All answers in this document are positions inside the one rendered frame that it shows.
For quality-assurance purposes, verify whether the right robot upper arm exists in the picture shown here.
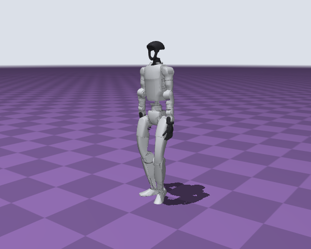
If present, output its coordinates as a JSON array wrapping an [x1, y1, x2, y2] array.
[[137, 67, 146, 98]]

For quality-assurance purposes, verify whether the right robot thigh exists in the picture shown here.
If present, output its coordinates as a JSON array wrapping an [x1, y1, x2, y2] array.
[[136, 115, 154, 163]]

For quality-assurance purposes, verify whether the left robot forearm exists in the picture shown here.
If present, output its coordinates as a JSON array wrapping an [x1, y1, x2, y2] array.
[[165, 91, 175, 122]]

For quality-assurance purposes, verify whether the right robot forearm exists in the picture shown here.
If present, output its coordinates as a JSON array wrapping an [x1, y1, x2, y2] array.
[[137, 95, 146, 116]]

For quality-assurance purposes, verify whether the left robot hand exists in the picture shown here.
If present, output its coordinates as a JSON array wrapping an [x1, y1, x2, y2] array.
[[163, 117, 174, 141]]

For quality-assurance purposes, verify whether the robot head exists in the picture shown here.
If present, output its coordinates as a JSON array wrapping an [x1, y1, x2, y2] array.
[[147, 41, 165, 65]]

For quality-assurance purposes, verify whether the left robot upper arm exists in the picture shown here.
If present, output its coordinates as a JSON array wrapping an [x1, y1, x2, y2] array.
[[161, 66, 174, 100]]

